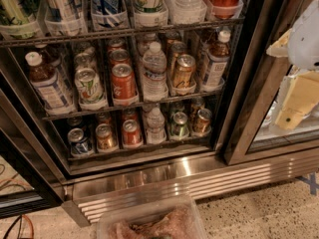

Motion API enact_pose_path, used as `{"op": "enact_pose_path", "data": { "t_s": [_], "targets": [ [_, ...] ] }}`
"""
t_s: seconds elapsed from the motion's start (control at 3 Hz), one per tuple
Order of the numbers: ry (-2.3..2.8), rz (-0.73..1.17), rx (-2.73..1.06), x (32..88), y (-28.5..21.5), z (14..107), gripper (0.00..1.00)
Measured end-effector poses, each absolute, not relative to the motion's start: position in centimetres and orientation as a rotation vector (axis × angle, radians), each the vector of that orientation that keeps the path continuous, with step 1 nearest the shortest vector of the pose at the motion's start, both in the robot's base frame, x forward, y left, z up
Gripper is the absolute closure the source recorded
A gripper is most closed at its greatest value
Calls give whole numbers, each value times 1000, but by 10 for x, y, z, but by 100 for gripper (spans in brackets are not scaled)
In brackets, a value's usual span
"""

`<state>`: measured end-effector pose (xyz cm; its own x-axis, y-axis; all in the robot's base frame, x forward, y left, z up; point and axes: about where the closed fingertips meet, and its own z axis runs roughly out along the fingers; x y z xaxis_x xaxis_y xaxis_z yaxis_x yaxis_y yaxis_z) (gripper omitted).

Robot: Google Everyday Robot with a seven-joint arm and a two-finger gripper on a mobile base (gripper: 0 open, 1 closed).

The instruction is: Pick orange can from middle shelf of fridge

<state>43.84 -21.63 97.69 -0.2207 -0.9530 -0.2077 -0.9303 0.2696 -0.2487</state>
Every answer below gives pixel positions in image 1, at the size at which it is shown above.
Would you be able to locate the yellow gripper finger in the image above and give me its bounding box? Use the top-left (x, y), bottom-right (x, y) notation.
top-left (274, 71), bottom-right (319, 130)
top-left (266, 29), bottom-right (291, 58)

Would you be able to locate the orange soda can front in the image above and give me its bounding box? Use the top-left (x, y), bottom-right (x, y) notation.
top-left (172, 54), bottom-right (195, 89)

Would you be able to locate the orange soda can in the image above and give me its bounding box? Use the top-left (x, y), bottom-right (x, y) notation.
top-left (167, 42), bottom-right (186, 71)
top-left (172, 54), bottom-right (195, 89)

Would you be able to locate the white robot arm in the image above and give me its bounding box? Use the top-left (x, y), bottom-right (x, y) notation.
top-left (266, 0), bottom-right (319, 133)

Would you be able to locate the steel fridge door right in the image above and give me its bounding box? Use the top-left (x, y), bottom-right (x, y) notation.
top-left (224, 0), bottom-right (318, 165)

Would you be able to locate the orange can bottom shelf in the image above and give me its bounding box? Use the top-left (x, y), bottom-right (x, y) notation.
top-left (192, 109), bottom-right (212, 133)

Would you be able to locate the water bottle top shelf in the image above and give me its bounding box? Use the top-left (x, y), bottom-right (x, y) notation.
top-left (164, 0), bottom-right (207, 25)

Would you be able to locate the clear water bottle middle shelf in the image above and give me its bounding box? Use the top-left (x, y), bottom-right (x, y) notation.
top-left (143, 42), bottom-right (166, 102)

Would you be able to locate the green can bottom shelf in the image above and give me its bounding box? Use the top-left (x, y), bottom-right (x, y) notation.
top-left (170, 112), bottom-right (188, 137)

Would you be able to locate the green white bottle top shelf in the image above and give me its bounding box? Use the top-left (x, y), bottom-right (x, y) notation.
top-left (134, 0), bottom-right (167, 27)

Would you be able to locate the small water bottle bottom shelf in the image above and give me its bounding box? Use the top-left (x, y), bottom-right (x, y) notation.
top-left (147, 108), bottom-right (165, 144)

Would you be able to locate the red cola can front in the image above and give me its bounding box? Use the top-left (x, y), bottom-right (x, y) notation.
top-left (111, 64), bottom-right (136, 100)

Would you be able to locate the red cola can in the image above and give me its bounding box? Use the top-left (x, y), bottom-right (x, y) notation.
top-left (109, 49), bottom-right (131, 67)
top-left (111, 64), bottom-right (136, 100)

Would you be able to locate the red can bottom shelf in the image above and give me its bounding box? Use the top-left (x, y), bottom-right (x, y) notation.
top-left (122, 119), bottom-right (143, 147)

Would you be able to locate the blue white can top shelf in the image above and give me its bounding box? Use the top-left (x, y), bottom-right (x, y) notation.
top-left (91, 0), bottom-right (128, 31)

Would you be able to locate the green white soda can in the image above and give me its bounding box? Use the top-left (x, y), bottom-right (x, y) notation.
top-left (75, 68), bottom-right (104, 104)

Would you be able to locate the gold can bottom shelf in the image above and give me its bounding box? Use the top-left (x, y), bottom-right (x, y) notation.
top-left (96, 123), bottom-right (118, 150)

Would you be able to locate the blue can bottom shelf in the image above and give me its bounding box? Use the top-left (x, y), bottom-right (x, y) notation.
top-left (68, 127), bottom-right (94, 155)

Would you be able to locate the steel fridge bottom grille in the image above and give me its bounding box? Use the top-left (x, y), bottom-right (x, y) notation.
top-left (62, 147), bottom-right (319, 227)

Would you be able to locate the iced tea bottle right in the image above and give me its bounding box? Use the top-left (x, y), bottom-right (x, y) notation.
top-left (200, 30), bottom-right (230, 87)

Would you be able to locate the iced tea bottle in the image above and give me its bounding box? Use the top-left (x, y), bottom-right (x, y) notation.
top-left (200, 30), bottom-right (230, 87)
top-left (25, 52), bottom-right (72, 110)

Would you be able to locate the clear plastic bin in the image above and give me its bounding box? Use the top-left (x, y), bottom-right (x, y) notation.
top-left (97, 195), bottom-right (207, 239)

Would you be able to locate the iced tea bottle left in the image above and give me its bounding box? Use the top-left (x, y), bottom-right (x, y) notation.
top-left (25, 52), bottom-right (72, 110)

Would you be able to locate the wire shelf upper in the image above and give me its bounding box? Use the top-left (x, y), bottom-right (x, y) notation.
top-left (0, 17), bottom-right (244, 48)

